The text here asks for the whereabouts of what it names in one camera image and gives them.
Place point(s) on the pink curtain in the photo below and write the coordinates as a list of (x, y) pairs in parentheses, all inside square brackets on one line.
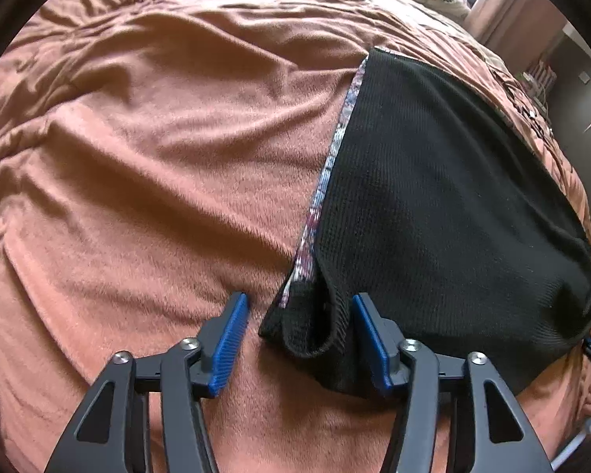
[(502, 0)]

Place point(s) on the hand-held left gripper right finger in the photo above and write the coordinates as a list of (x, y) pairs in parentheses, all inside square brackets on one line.
[(369, 345)]

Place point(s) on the shelf with books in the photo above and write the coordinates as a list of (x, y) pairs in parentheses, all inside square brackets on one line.
[(539, 79)]

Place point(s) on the black pants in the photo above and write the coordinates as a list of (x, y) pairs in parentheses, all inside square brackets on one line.
[(423, 182)]

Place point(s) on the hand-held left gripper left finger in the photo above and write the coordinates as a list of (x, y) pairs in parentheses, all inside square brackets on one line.
[(230, 342)]

